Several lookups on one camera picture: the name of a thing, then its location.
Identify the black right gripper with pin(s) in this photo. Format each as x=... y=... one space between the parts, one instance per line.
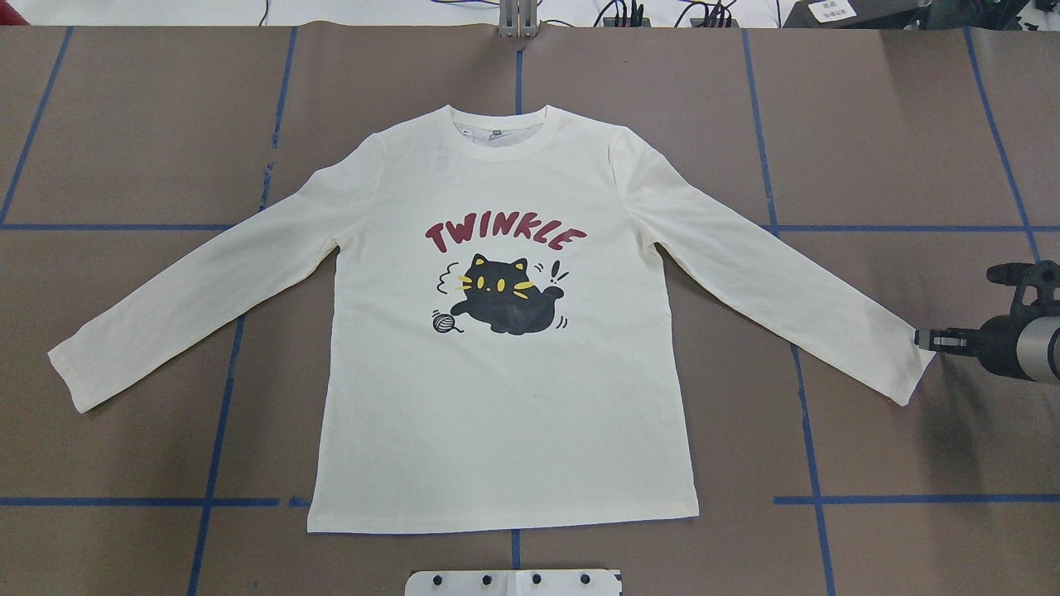
x=997 y=341

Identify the cream long-sleeve cat shirt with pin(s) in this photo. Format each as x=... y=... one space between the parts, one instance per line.
x=501 y=352

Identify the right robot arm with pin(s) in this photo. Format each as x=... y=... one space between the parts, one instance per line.
x=1037 y=350

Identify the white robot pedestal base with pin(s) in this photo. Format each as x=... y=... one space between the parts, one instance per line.
x=516 y=582

